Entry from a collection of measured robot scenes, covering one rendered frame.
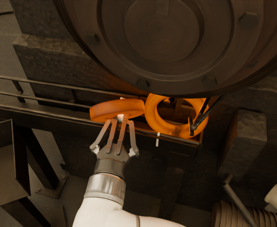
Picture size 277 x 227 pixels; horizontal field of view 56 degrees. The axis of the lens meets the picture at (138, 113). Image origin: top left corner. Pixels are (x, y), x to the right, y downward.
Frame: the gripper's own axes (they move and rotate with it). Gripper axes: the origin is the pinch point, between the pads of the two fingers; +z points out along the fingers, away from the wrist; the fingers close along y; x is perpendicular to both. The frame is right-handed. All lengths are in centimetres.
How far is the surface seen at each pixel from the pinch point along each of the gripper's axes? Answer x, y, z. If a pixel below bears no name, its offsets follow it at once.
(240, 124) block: -0.1, 31.3, -2.0
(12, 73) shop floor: -75, -111, 81
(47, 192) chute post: -73, -51, -4
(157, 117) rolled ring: -5.2, 9.1, 1.8
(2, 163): -13.2, -38.4, -14.1
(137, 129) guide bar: -6.4, 3.7, -2.1
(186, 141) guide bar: -7.5, 17.9, -3.9
